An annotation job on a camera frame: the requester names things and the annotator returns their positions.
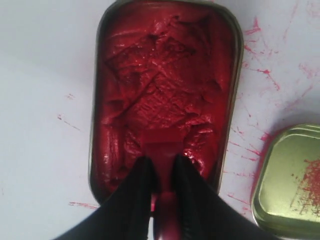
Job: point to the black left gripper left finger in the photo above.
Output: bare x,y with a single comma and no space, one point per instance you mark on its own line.
125,215

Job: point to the red rubber stamp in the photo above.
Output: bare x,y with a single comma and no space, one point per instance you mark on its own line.
162,146

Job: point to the red ink paste tin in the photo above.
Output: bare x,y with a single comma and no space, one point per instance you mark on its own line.
162,65

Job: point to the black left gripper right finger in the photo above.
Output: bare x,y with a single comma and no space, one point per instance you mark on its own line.
202,213

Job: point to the gold metal tin lid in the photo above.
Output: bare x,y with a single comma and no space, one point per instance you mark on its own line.
286,196

